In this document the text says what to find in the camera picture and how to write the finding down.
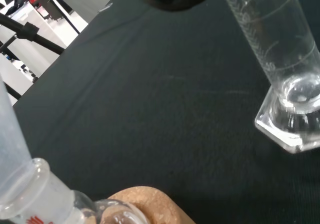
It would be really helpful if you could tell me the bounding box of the black cloth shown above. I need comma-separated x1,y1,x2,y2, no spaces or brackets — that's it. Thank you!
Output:
12,0,320,224

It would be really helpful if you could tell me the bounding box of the clear round-bottom flask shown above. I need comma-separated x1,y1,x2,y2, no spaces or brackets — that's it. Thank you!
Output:
0,157,152,224

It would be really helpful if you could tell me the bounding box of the black tripod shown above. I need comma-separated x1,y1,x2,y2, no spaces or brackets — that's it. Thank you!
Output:
0,13,67,101

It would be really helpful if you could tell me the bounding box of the clear plastic funnel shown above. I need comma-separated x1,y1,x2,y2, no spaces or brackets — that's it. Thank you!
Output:
0,79,35,168

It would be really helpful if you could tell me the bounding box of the cork ring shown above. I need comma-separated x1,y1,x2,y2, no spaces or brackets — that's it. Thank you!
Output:
106,185,198,224

